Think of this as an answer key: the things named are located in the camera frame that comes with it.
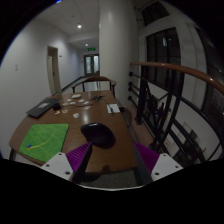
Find dark transom window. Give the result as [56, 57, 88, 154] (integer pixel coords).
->
[141, 1, 171, 26]

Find glazed double door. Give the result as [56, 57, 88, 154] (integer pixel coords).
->
[83, 54, 100, 77]

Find green mouse pad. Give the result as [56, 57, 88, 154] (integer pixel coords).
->
[18, 123, 70, 163]

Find wooden armchair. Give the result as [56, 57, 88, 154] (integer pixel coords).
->
[70, 75, 118, 98]

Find black pen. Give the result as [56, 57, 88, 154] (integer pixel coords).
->
[105, 103, 115, 115]

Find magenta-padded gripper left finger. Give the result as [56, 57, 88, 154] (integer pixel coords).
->
[40, 141, 94, 184]

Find round ceiling lights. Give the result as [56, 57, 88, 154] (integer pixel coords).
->
[76, 23, 90, 47]

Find open side doorway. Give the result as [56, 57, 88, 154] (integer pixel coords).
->
[46, 45, 62, 96]

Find white paper sheet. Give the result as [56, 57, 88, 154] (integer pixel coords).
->
[106, 103, 121, 115]

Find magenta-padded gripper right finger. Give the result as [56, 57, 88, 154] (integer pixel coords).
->
[133, 141, 184, 186]

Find dark multi-pane window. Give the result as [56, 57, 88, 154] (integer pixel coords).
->
[145, 27, 184, 93]

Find black computer mouse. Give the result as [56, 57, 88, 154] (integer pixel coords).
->
[80, 122, 117, 150]

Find closed black laptop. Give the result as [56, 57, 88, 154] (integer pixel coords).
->
[25, 97, 63, 119]

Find black cable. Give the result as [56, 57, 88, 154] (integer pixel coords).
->
[59, 95, 106, 108]

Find black railing with wooden handrail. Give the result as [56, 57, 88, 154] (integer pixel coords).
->
[127, 61, 224, 168]

